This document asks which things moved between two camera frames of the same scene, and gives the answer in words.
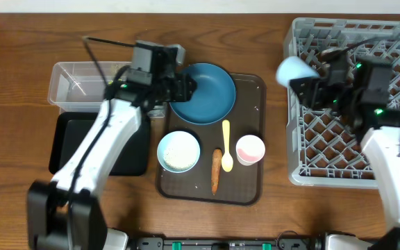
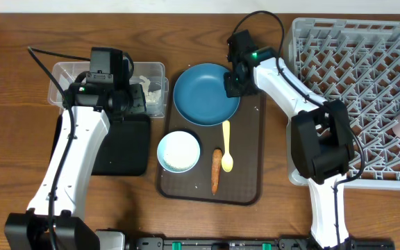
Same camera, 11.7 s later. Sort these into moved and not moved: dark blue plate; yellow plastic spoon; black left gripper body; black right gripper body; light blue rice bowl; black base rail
Moved: black right gripper body; black left gripper body
Not moved: yellow plastic spoon; light blue rice bowl; black base rail; dark blue plate
